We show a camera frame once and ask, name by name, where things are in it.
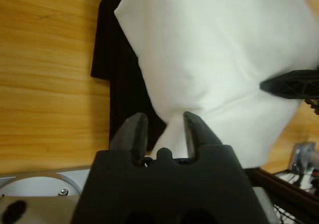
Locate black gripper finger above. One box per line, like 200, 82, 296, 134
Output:
109, 112, 150, 165
183, 111, 224, 161

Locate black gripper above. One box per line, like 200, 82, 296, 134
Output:
259, 69, 319, 115

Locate black garment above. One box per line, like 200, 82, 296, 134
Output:
90, 0, 167, 151

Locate white t-shirt with black logo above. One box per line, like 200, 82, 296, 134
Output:
114, 0, 319, 170

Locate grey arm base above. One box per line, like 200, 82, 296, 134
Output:
290, 141, 319, 175
0, 168, 84, 199

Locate tangled black cables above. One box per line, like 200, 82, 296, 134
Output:
271, 170, 319, 224

